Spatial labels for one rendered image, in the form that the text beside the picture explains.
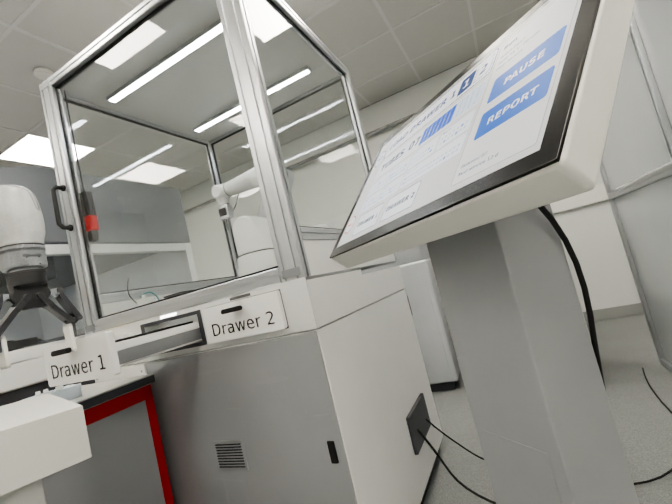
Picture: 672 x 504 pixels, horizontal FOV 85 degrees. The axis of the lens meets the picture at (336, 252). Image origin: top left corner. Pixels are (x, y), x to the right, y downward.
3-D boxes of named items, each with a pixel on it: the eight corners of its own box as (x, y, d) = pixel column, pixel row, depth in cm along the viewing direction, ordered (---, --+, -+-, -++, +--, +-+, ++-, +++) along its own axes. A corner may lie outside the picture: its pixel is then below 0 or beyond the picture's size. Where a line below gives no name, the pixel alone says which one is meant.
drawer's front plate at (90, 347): (114, 375, 90) (106, 331, 91) (48, 387, 102) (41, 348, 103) (121, 373, 91) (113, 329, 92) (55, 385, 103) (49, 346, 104)
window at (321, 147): (295, 227, 107) (231, -40, 114) (293, 228, 107) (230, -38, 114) (385, 233, 186) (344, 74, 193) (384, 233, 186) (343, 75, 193)
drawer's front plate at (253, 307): (285, 329, 103) (276, 290, 103) (208, 344, 115) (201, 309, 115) (288, 327, 104) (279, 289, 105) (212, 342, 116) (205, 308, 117)
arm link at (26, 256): (52, 243, 91) (57, 266, 91) (33, 252, 95) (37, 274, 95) (7, 243, 83) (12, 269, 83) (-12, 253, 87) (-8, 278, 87)
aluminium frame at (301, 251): (304, 276, 101) (222, -66, 110) (84, 335, 144) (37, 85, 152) (398, 260, 188) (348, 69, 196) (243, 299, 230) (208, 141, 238)
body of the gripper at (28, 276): (12, 268, 83) (19, 309, 83) (53, 266, 91) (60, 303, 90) (-5, 276, 86) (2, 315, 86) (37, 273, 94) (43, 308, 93)
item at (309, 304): (317, 328, 100) (304, 276, 101) (91, 372, 143) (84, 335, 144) (405, 288, 186) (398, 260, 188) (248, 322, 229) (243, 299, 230)
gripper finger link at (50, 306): (27, 299, 89) (31, 294, 90) (66, 326, 95) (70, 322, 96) (35, 295, 88) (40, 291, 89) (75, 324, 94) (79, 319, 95)
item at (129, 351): (116, 368, 92) (111, 344, 93) (58, 379, 103) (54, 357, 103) (226, 332, 128) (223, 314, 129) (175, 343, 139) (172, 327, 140)
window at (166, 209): (280, 266, 107) (210, -33, 115) (99, 318, 142) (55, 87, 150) (281, 266, 107) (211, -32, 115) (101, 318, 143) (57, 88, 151)
